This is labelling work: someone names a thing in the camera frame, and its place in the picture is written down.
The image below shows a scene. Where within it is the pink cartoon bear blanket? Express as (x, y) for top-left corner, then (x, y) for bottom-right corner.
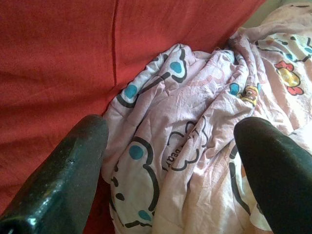
(101, 0), (312, 234)

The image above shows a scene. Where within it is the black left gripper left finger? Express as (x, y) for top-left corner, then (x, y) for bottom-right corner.
(0, 114), (110, 234)

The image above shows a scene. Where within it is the large thick red cushion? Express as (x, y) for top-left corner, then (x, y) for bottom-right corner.
(0, 0), (269, 234)

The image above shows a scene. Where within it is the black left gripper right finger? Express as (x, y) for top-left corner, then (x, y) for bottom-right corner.
(233, 116), (312, 234)

